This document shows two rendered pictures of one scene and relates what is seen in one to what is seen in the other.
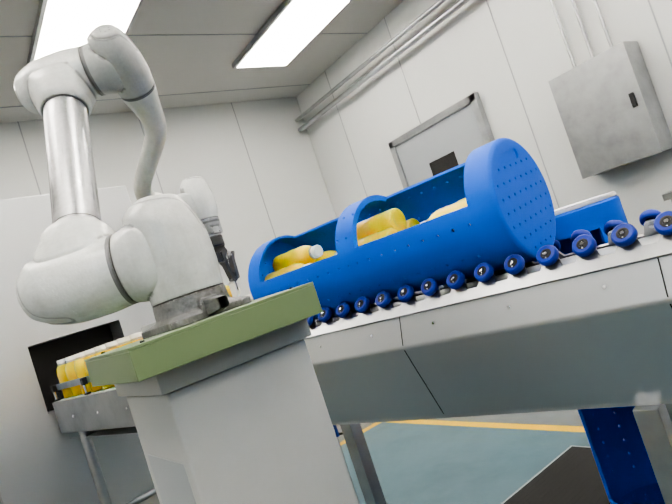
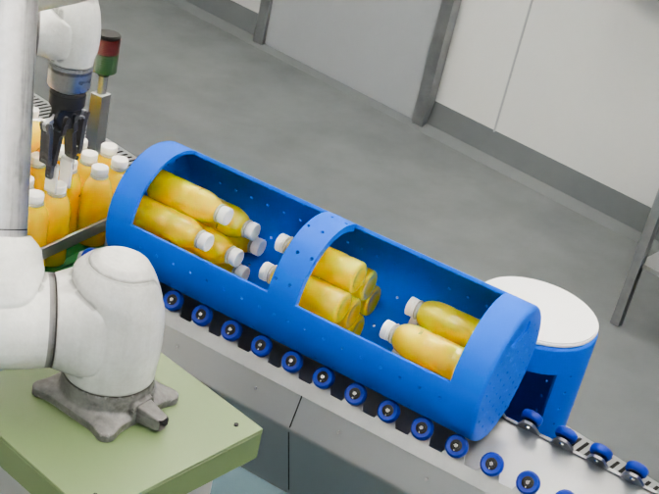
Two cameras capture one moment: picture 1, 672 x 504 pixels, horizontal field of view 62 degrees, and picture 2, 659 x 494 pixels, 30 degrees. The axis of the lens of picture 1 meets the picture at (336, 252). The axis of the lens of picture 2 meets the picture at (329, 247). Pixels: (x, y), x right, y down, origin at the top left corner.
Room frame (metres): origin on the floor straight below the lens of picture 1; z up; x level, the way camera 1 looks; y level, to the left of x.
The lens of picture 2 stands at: (-0.53, 0.56, 2.32)
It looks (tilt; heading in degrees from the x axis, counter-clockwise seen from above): 28 degrees down; 341
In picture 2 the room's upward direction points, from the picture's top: 13 degrees clockwise
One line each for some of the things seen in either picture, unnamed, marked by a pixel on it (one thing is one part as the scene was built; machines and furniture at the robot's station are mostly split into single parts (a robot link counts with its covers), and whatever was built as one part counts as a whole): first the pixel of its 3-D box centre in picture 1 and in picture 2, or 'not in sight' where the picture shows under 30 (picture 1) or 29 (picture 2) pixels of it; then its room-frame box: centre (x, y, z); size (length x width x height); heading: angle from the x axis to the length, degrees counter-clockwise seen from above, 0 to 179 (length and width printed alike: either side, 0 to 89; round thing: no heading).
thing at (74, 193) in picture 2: not in sight; (64, 201); (2.01, 0.36, 0.99); 0.07 x 0.07 x 0.19
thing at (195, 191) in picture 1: (194, 200); (68, 24); (1.89, 0.40, 1.45); 0.13 x 0.11 x 0.16; 92
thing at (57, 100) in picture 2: (215, 249); (66, 108); (1.89, 0.39, 1.27); 0.08 x 0.07 x 0.09; 137
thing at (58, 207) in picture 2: not in sight; (53, 225); (1.89, 0.39, 0.99); 0.07 x 0.07 x 0.19
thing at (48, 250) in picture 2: not in sight; (94, 228); (1.93, 0.29, 0.96); 0.40 x 0.01 x 0.03; 137
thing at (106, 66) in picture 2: not in sight; (105, 61); (2.41, 0.27, 1.18); 0.06 x 0.06 x 0.05
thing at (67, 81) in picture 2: (208, 229); (70, 75); (1.89, 0.39, 1.34); 0.09 x 0.09 x 0.06
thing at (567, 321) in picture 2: (563, 209); (536, 311); (1.59, -0.65, 1.03); 0.28 x 0.28 x 0.01
